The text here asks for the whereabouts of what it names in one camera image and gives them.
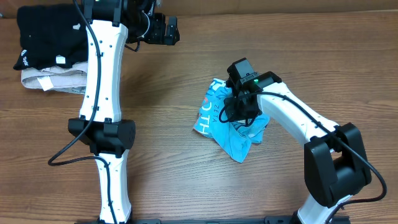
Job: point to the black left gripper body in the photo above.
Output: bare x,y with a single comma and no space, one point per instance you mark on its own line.
168,30

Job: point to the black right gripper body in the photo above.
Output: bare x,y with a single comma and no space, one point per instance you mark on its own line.
242,111

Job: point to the light blue t-shirt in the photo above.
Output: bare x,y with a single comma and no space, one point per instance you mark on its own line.
233,137

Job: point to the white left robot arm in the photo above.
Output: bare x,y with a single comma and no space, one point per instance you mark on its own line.
111,27

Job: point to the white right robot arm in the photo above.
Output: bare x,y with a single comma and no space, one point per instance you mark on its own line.
335,160

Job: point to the black folded garment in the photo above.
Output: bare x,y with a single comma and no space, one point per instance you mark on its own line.
53,35

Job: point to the beige folded garment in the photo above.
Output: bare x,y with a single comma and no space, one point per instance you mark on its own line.
53,78

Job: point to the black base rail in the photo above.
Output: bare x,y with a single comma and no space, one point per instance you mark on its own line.
205,221

